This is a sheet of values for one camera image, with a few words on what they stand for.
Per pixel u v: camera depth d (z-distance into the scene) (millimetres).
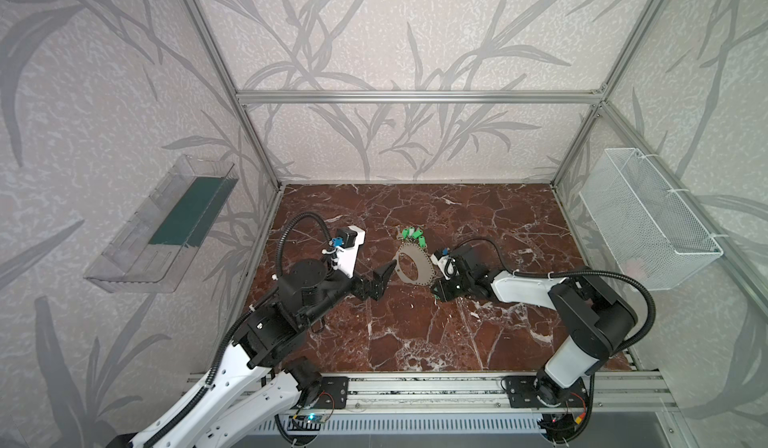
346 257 523
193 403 403
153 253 630
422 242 1021
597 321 459
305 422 718
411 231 1052
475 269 736
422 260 982
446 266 825
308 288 443
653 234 641
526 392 732
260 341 444
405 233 1052
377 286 549
